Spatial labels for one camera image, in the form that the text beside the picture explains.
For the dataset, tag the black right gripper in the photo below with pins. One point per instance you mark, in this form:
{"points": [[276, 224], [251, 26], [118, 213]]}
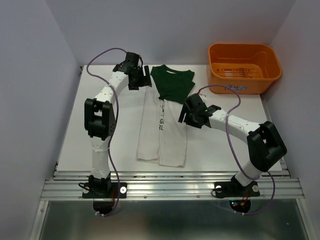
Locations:
{"points": [[186, 119]]}

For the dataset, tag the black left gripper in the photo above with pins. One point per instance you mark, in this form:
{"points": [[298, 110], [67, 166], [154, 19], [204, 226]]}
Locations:
{"points": [[133, 86]]}

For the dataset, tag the white and green t-shirt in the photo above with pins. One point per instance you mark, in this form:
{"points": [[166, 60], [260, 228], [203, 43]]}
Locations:
{"points": [[162, 139]]}

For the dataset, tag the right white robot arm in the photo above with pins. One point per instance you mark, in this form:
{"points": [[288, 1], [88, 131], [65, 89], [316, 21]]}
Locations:
{"points": [[264, 144]]}

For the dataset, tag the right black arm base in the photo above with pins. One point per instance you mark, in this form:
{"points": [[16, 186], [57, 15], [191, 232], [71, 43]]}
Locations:
{"points": [[234, 189]]}

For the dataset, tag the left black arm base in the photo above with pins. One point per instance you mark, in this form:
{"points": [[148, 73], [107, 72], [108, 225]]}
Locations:
{"points": [[103, 188]]}

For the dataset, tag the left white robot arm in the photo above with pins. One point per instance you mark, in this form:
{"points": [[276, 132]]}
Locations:
{"points": [[100, 121]]}

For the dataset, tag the orange plastic basket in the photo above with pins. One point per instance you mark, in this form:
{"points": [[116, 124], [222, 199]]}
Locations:
{"points": [[246, 68]]}

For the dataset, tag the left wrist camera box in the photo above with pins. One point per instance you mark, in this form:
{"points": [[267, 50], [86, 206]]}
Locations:
{"points": [[133, 60]]}

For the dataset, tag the aluminium mounting rail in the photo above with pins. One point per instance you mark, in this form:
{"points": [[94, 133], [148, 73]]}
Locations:
{"points": [[157, 186]]}

